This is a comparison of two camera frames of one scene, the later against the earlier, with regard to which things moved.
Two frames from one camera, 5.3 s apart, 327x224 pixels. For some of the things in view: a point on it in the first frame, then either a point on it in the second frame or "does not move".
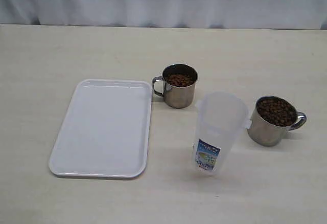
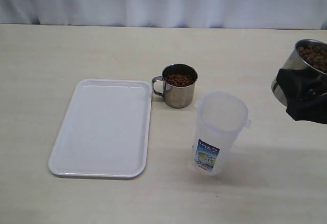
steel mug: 272,118 → 306,54
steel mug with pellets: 179,85 does not move
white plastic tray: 105,132 does not move
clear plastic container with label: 221,117 does not move
